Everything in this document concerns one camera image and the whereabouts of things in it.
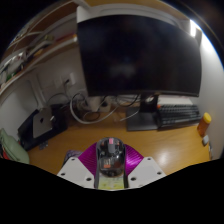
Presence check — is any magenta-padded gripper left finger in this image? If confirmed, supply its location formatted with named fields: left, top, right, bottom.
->
left=56, top=142, right=99, bottom=189

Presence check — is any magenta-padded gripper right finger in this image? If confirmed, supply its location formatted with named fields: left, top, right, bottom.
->
left=124, top=143, right=167, bottom=189

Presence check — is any transparent computer mouse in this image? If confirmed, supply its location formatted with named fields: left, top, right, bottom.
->
left=94, top=136, right=127, bottom=178

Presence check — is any black box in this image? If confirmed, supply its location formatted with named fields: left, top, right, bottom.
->
left=17, top=103, right=70, bottom=152

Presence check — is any silver mini computer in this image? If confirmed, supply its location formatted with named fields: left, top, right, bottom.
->
left=32, top=107, right=55, bottom=139

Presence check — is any dark grey keyboard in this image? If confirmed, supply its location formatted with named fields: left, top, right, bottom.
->
left=156, top=104, right=203, bottom=129

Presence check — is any pale green bag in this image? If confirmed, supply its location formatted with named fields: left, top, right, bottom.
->
left=0, top=128, right=31, bottom=165

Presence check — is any amber jar with yellow lid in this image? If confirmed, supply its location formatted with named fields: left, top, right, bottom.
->
left=196, top=112, right=213, bottom=138

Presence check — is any white power strip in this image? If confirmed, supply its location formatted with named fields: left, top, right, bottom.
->
left=87, top=96, right=112, bottom=113

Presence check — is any black curved monitor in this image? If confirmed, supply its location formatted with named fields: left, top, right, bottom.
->
left=76, top=13, right=203, bottom=132

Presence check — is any bright lamp bar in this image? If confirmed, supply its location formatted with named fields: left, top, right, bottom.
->
left=189, top=19, right=198, bottom=38

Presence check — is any white cable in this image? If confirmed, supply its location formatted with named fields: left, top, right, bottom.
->
left=69, top=93, right=118, bottom=125

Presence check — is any white wall outlet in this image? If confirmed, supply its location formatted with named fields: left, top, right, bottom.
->
left=64, top=72, right=78, bottom=87

